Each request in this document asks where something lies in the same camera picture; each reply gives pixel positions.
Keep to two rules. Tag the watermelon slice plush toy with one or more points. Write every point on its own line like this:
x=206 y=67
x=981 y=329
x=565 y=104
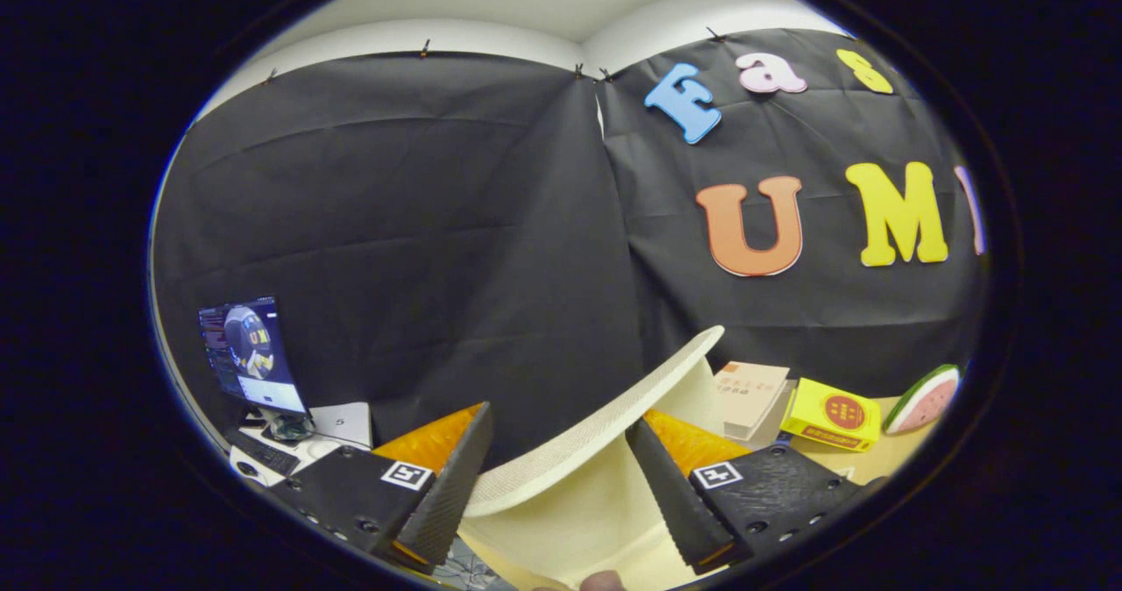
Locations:
x=925 y=402

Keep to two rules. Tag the black keyboard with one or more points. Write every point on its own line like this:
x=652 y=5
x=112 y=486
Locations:
x=261 y=452

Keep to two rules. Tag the beige book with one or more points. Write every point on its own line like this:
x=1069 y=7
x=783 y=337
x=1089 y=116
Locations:
x=745 y=394

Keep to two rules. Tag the yellow book with red circle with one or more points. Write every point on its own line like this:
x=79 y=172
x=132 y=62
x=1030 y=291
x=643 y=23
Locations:
x=833 y=416

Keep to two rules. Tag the white paper sheet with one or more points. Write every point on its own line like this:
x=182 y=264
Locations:
x=344 y=424

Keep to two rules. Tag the computer monitor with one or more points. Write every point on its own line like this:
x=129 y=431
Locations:
x=250 y=354

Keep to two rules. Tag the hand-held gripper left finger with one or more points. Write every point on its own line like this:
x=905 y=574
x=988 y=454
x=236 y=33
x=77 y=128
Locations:
x=456 y=477

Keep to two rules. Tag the cream storage box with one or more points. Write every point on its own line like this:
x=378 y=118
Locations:
x=561 y=455

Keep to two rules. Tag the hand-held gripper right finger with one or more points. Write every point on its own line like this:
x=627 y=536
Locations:
x=666 y=486

